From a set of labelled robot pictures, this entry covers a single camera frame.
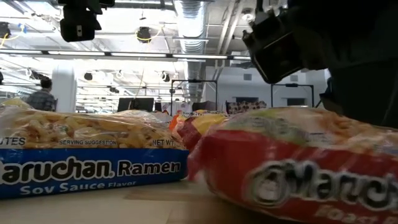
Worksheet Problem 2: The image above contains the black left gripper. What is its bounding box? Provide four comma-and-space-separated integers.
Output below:
57, 0, 115, 43

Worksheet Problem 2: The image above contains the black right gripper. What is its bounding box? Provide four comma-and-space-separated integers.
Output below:
242, 0, 364, 121

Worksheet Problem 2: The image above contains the blue Maruchan noodle pack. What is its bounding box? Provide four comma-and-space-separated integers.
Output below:
0, 104, 190, 200

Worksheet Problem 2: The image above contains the black ceiling dome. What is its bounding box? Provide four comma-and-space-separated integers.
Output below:
0, 21, 12, 40
136, 26, 153, 44

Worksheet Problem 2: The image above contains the white pillar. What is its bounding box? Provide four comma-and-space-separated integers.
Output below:
51, 62, 78, 113

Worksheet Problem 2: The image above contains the long LED light bar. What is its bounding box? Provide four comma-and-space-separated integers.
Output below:
0, 48, 252, 62

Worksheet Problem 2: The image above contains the person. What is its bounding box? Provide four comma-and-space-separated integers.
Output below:
26, 77, 57, 112

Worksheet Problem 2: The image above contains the black computer monitor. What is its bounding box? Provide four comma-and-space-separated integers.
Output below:
133, 97, 155, 113
117, 98, 135, 113

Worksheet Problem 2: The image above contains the patterned fabric chair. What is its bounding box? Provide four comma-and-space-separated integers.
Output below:
226, 100, 267, 115

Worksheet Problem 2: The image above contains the round ceiling lamp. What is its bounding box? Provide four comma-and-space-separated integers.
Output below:
241, 7, 254, 22

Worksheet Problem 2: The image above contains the black metal frame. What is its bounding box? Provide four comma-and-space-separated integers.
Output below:
270, 83, 315, 108
170, 79, 218, 115

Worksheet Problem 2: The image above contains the silver spiral ceiling duct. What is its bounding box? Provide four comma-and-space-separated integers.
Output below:
174, 0, 208, 102

